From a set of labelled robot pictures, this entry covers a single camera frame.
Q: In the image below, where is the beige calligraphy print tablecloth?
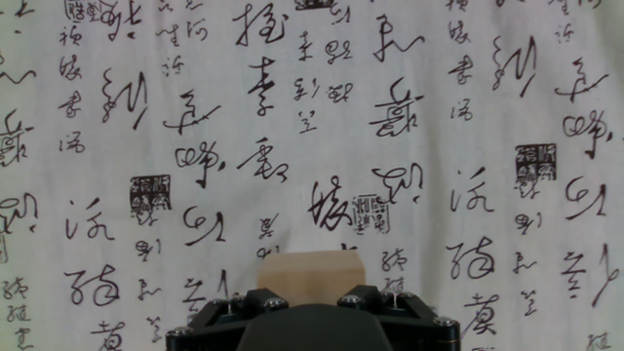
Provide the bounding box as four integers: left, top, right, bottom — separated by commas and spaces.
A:
0, 0, 624, 351

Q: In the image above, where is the small wooden block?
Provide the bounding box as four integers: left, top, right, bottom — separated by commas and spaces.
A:
256, 250, 367, 307

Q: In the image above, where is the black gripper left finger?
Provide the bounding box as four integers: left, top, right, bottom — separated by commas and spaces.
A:
165, 287, 290, 351

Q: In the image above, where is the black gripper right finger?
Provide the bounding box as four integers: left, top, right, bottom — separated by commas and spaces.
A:
335, 284, 462, 351

